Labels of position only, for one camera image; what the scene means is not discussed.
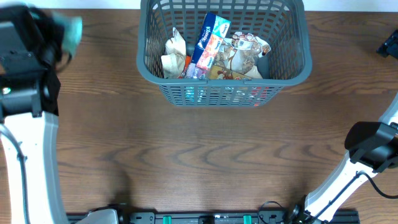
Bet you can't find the small teal white packet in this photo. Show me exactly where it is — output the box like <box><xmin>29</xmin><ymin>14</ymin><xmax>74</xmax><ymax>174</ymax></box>
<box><xmin>52</xmin><ymin>12</ymin><xmax>83</xmax><ymax>58</ymax></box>

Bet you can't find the dried mushroom bag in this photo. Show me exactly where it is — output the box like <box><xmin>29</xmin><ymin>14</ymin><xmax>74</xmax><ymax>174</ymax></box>
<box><xmin>161</xmin><ymin>27</ymin><xmax>187</xmax><ymax>79</ymax></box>
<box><xmin>224</xmin><ymin>32</ymin><xmax>271</xmax><ymax>79</ymax></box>
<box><xmin>214</xmin><ymin>38</ymin><xmax>234</xmax><ymax>68</ymax></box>

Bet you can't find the Kleenex tissue multipack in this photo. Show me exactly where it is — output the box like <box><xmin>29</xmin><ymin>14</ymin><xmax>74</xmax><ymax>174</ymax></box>
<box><xmin>185</xmin><ymin>12</ymin><xmax>231</xmax><ymax>80</ymax></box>

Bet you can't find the San Remo spaghetti packet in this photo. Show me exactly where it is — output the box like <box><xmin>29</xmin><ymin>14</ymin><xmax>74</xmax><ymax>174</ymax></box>
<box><xmin>177</xmin><ymin>55</ymin><xmax>254</xmax><ymax>80</ymax></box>

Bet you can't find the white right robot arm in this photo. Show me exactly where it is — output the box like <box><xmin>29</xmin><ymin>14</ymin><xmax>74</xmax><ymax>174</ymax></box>
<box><xmin>286</xmin><ymin>98</ymin><xmax>397</xmax><ymax>223</ymax></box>

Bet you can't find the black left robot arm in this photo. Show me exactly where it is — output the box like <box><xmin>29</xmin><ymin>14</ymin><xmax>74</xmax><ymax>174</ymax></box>
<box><xmin>1</xmin><ymin>4</ymin><xmax>119</xmax><ymax>223</ymax></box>

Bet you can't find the grey plastic basket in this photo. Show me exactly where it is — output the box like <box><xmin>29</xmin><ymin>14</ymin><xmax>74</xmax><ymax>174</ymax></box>
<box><xmin>136</xmin><ymin>0</ymin><xmax>312</xmax><ymax>108</ymax></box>

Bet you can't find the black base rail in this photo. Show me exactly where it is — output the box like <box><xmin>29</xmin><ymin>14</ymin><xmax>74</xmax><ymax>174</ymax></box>
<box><xmin>67</xmin><ymin>210</ymin><xmax>361</xmax><ymax>224</ymax></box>

